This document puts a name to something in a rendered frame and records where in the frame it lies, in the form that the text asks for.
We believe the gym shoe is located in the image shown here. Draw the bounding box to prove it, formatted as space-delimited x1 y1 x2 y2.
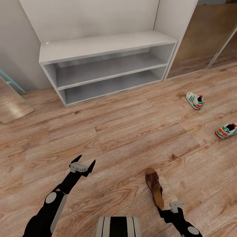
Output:
186 92 205 110
215 123 237 138

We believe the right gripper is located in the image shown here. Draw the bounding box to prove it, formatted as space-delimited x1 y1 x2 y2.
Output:
157 207 184 227

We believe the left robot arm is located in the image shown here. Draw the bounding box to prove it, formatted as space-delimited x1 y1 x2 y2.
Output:
22 155 96 237

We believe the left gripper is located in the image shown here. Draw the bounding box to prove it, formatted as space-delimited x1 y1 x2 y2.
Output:
66 155 96 186

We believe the sandal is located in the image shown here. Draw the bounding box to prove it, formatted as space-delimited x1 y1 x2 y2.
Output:
145 168 164 209

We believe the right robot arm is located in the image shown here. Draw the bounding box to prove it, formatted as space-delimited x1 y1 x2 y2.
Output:
157 200 203 237

